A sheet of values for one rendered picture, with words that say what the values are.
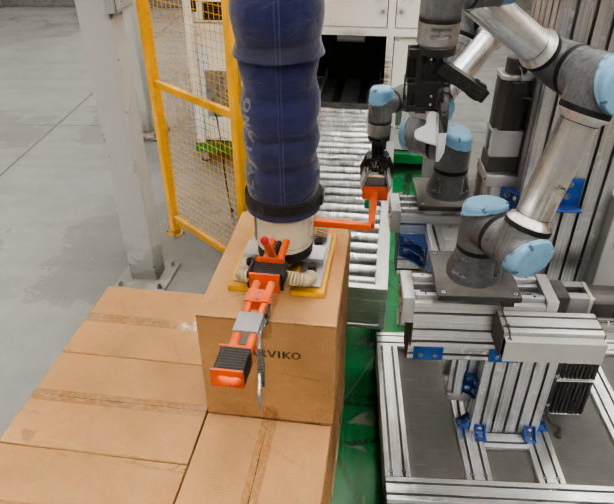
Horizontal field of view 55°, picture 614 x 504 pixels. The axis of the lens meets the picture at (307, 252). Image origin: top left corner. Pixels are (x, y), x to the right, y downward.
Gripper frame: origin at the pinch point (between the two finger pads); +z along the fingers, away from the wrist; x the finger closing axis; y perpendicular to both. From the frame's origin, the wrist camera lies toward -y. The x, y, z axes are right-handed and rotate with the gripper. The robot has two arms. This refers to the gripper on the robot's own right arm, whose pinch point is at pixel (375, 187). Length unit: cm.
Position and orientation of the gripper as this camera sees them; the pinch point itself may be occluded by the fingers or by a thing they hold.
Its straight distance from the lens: 202.5
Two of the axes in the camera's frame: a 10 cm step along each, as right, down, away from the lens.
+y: -1.5, 5.5, -8.3
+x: 9.9, 0.7, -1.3
